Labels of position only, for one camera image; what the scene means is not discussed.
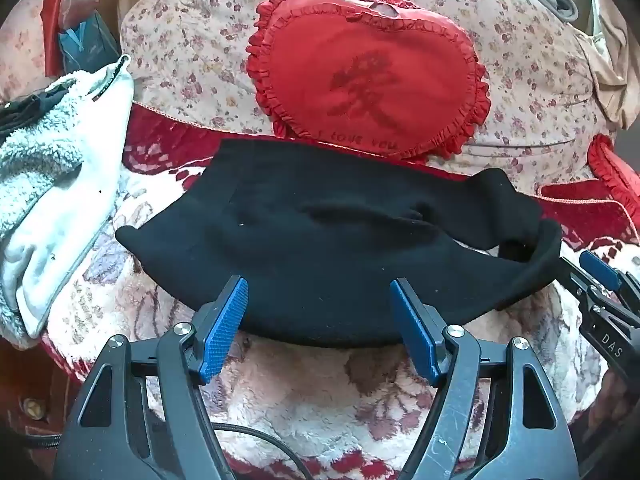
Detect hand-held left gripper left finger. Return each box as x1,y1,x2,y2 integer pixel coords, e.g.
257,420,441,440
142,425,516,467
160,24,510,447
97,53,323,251
52,276,250,480

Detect red heart-shaped ruffled pillow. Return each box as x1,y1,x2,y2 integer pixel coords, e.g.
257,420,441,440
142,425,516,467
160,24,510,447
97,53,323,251
246,0,493,161

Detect beige cloth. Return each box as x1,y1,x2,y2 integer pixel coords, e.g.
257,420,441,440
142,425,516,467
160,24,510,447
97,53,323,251
574,0,640,128

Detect black pants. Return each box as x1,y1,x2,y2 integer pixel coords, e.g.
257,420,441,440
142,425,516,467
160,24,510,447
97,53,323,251
115,139,563,350

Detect black cable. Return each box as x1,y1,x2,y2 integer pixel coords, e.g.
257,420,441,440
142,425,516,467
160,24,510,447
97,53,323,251
212,422,312,480

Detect red and white plush blanket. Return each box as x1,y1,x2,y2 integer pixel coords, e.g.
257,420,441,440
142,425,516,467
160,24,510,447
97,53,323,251
30,102,640,480

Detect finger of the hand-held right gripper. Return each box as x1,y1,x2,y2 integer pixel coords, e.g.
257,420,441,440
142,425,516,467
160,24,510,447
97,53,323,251
559,256,632,326
579,250,640,303

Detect cream floral quilt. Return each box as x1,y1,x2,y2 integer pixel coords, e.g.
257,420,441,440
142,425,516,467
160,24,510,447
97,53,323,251
119,0,621,196

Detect dark cloth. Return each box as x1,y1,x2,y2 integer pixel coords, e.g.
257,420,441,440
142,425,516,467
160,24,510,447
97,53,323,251
0,91,53,137

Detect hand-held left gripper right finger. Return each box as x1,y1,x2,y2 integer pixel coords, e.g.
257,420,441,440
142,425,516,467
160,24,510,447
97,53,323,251
390,278,581,480

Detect blue bag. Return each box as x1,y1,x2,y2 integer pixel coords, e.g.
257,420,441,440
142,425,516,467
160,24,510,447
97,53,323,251
57,12,123,75

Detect white fleece jacket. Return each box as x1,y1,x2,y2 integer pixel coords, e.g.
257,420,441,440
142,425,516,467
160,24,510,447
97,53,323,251
0,54,135,351

